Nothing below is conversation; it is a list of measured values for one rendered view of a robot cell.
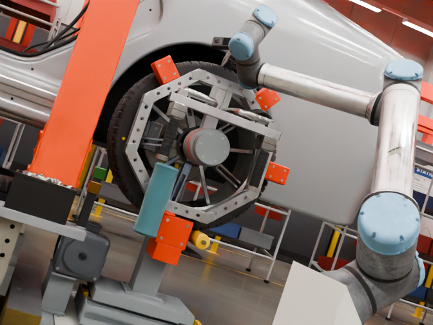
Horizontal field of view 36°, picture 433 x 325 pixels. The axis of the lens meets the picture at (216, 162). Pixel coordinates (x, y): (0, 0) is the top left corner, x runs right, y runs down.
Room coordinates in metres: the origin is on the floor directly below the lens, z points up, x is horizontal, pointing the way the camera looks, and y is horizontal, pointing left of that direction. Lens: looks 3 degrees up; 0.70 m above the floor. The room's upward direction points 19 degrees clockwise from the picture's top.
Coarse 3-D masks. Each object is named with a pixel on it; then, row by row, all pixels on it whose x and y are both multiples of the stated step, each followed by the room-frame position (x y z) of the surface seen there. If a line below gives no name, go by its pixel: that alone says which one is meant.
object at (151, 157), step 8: (160, 120) 3.01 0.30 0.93; (184, 120) 3.03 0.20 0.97; (200, 120) 3.05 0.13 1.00; (160, 136) 3.01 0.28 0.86; (176, 136) 2.98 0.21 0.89; (144, 152) 3.02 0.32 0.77; (152, 152) 3.01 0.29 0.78; (152, 160) 3.01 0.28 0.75; (160, 160) 3.02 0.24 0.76; (152, 168) 3.03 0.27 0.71; (192, 168) 3.06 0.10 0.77; (192, 176) 3.06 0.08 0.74
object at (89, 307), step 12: (84, 288) 2.66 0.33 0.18; (84, 300) 2.51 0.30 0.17; (84, 312) 2.46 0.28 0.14; (96, 312) 2.47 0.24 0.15; (108, 312) 2.48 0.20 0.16; (120, 312) 2.54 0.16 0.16; (132, 312) 2.57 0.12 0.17; (84, 324) 2.46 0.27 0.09; (96, 324) 2.47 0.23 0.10; (108, 324) 2.48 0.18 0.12; (120, 324) 2.50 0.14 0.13; (132, 324) 2.51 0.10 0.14; (144, 324) 2.52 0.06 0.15; (156, 324) 2.53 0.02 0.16; (168, 324) 2.59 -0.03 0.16
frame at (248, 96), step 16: (176, 80) 2.45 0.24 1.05; (192, 80) 2.46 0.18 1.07; (208, 80) 2.48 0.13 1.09; (224, 80) 2.49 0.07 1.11; (144, 96) 2.43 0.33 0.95; (160, 96) 2.44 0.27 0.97; (240, 96) 2.52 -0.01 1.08; (144, 112) 2.43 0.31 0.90; (128, 144) 2.42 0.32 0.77; (128, 160) 2.47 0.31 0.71; (256, 160) 2.59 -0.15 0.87; (144, 176) 2.45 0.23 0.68; (144, 192) 2.47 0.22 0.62; (240, 192) 2.59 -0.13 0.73; (176, 208) 2.53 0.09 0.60; (192, 208) 2.50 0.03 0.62; (208, 208) 2.57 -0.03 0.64; (224, 208) 2.58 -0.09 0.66
